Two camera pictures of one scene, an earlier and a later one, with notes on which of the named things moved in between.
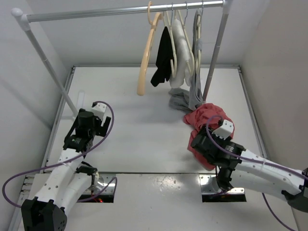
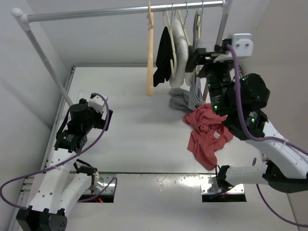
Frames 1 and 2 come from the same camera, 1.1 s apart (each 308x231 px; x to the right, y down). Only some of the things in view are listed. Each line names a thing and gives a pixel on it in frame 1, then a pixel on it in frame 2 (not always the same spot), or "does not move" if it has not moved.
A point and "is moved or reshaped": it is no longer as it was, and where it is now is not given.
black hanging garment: (163, 70) does not move
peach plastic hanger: (141, 84) is moved or reshaped
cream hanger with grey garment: (198, 44) does not move
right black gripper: (218, 138) to (198, 57)
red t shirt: (205, 116) does not move
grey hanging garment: (185, 100) does not move
